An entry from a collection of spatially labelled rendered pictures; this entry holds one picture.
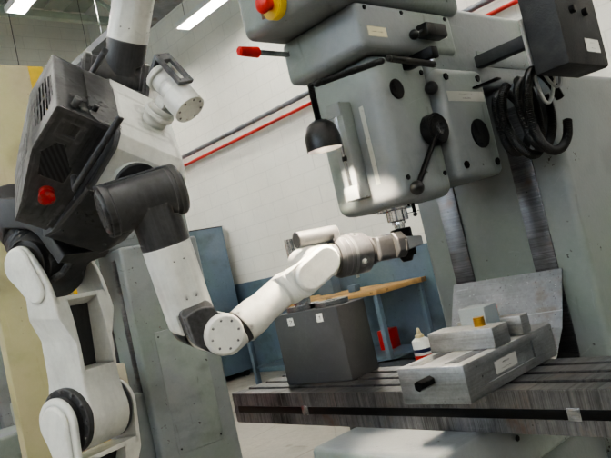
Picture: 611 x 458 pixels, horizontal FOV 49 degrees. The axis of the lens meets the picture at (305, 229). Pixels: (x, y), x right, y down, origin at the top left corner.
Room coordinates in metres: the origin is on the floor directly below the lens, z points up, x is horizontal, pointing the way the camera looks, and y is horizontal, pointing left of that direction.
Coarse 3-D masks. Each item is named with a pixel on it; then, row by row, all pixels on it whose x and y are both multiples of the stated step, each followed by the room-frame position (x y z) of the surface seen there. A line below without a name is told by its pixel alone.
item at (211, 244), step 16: (208, 240) 8.71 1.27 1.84; (224, 240) 8.87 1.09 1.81; (208, 256) 8.67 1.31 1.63; (224, 256) 8.84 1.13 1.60; (208, 272) 8.64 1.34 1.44; (224, 272) 8.80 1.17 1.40; (208, 288) 8.60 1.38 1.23; (224, 288) 8.76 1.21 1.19; (224, 304) 8.73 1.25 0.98; (240, 352) 8.79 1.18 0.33; (224, 368) 8.59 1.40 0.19; (240, 368) 8.75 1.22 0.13
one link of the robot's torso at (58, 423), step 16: (48, 416) 1.41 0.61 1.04; (64, 416) 1.40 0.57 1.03; (48, 432) 1.42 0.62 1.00; (64, 432) 1.39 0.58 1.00; (128, 432) 1.55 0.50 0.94; (64, 448) 1.40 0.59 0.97; (80, 448) 1.40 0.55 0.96; (96, 448) 1.51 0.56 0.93; (112, 448) 1.48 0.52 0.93; (128, 448) 1.52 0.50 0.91
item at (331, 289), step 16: (320, 288) 7.40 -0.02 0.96; (336, 288) 7.29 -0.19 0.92; (352, 288) 6.64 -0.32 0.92; (368, 288) 6.69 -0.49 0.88; (384, 288) 6.21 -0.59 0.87; (384, 320) 6.19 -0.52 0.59; (384, 336) 6.19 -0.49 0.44; (384, 352) 6.71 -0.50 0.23; (400, 352) 6.48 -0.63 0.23; (256, 368) 7.71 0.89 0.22
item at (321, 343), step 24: (288, 312) 1.78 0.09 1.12; (312, 312) 1.71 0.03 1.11; (336, 312) 1.66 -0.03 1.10; (360, 312) 1.73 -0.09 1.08; (288, 336) 1.77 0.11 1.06; (312, 336) 1.72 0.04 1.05; (336, 336) 1.67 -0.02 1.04; (360, 336) 1.71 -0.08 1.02; (288, 360) 1.78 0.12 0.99; (312, 360) 1.73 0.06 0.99; (336, 360) 1.68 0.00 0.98; (360, 360) 1.69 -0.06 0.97
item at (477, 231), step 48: (576, 96) 1.67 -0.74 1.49; (576, 144) 1.63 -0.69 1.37; (480, 192) 1.75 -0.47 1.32; (528, 192) 1.65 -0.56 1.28; (576, 192) 1.59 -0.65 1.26; (432, 240) 1.89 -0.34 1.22; (480, 240) 1.78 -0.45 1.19; (528, 240) 1.67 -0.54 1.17; (576, 240) 1.59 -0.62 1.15; (576, 288) 1.61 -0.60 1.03; (576, 336) 1.63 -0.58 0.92
